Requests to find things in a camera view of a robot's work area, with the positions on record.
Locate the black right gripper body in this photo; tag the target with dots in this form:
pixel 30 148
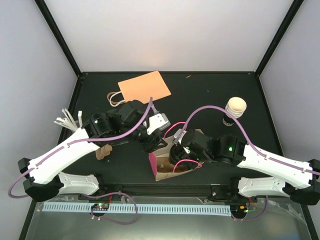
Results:
pixel 202 157

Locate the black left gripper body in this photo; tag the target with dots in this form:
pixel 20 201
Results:
pixel 147 146

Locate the cream cakes paper bag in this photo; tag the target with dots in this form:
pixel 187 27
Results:
pixel 164 152

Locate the brown pulp cup carriers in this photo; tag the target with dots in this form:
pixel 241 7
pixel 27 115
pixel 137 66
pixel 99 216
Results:
pixel 103 151

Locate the stack of paper cups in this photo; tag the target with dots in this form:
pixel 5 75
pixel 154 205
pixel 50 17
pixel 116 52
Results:
pixel 235 106

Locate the white straws bundle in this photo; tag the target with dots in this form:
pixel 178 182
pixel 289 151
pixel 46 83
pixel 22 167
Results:
pixel 68 121

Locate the black cup lid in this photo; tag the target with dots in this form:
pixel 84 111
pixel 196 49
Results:
pixel 176 153

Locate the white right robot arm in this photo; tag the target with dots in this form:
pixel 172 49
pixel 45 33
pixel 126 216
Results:
pixel 297 180

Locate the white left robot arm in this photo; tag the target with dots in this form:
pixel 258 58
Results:
pixel 133 121

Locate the plain brown paper bag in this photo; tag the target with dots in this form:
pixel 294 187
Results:
pixel 140 88

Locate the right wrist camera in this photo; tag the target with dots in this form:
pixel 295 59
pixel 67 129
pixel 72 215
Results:
pixel 178 136

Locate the light blue cable duct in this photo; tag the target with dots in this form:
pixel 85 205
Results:
pixel 120 208

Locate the black frame post left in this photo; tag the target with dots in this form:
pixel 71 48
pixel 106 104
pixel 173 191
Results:
pixel 49 19

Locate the black frame post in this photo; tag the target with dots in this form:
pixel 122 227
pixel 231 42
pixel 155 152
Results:
pixel 283 27
pixel 49 19

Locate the black frame post right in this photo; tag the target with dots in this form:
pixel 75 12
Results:
pixel 283 27

